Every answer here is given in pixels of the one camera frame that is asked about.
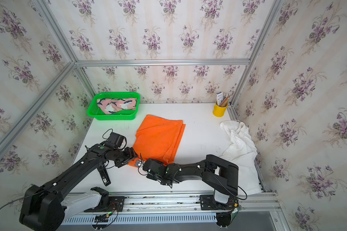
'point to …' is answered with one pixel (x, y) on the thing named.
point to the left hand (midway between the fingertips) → (135, 158)
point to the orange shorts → (158, 138)
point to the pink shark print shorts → (110, 106)
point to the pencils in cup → (222, 99)
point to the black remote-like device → (104, 175)
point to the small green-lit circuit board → (102, 218)
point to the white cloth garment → (242, 151)
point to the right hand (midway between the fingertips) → (150, 165)
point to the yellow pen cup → (219, 111)
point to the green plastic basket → (93, 111)
